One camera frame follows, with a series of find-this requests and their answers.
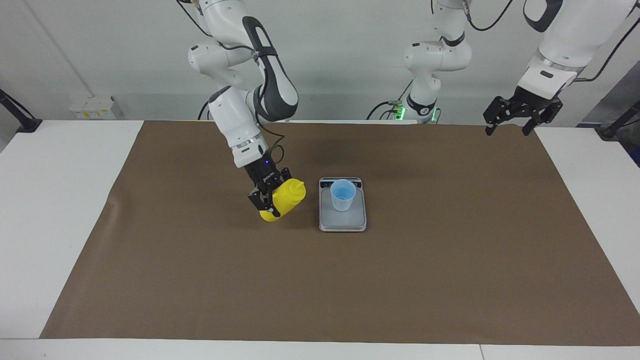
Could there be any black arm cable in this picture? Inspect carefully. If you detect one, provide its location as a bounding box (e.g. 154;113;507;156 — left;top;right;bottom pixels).
176;0;286;166
460;0;640;83

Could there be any digital kitchen scale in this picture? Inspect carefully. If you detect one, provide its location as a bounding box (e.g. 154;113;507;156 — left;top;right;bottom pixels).
318;176;367;233

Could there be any yellow squeeze bottle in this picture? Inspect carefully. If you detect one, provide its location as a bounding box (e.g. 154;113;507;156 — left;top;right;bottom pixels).
259;178;307;223

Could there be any light blue plastic cup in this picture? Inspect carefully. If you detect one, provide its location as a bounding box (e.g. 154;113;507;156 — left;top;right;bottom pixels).
330;179;357;212

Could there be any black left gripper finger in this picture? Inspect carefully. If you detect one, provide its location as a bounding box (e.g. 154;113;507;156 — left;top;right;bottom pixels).
483;96;512;137
522;99;564;137

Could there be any black left base cable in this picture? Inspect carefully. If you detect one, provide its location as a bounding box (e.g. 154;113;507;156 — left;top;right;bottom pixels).
366;80;402;121

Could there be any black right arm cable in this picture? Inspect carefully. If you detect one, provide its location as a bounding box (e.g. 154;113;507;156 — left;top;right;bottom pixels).
176;0;286;166

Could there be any brown paper mat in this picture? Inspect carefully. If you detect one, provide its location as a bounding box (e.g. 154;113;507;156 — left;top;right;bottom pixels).
40;120;640;347

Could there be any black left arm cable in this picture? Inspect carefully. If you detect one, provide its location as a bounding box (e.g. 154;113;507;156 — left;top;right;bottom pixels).
460;0;640;83

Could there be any black clamp stand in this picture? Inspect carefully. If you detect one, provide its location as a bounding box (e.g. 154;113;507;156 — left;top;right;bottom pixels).
595;100;640;140
0;89;43;133

